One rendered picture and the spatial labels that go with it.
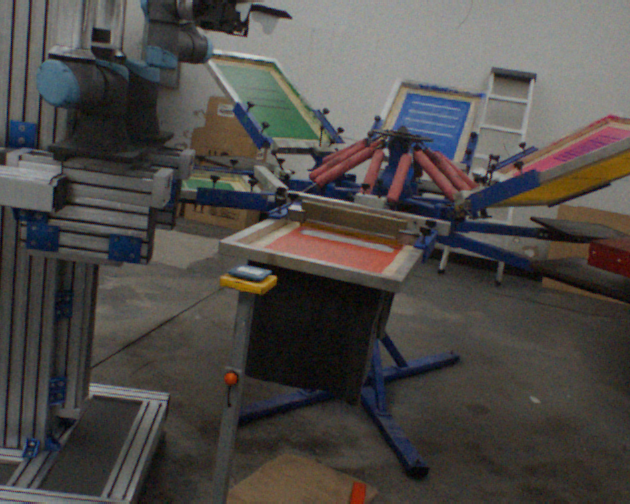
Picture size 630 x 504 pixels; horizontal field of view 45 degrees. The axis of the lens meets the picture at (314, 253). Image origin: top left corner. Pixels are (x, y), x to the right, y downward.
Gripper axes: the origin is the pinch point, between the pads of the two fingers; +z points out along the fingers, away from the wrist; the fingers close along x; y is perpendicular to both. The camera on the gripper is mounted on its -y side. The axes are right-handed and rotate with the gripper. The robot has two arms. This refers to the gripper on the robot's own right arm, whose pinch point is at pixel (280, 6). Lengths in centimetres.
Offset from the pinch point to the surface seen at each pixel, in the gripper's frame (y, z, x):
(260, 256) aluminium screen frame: 64, -20, -57
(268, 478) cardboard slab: 153, -21, -106
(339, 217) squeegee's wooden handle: 50, -18, -115
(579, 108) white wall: -58, 19, -528
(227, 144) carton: 32, -262, -449
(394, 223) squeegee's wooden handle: 48, 2, -117
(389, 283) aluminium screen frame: 62, 21, -63
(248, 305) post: 76, -12, -40
